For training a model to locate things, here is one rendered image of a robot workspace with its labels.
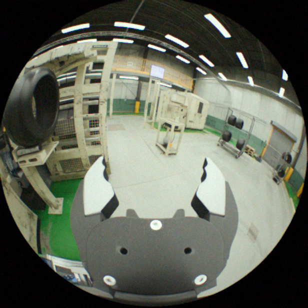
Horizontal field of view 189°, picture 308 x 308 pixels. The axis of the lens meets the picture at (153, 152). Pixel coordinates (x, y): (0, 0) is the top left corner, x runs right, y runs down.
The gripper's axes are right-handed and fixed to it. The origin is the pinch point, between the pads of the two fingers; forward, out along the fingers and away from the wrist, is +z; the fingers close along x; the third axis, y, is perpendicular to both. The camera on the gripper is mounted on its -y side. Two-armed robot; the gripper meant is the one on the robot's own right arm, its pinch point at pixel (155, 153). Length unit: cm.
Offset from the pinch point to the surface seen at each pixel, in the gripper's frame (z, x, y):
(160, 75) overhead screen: 402, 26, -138
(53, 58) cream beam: 40, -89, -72
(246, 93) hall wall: 636, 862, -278
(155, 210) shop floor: 44, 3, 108
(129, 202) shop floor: 51, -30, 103
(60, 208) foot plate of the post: 7, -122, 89
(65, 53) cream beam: 47, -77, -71
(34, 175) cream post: 7, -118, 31
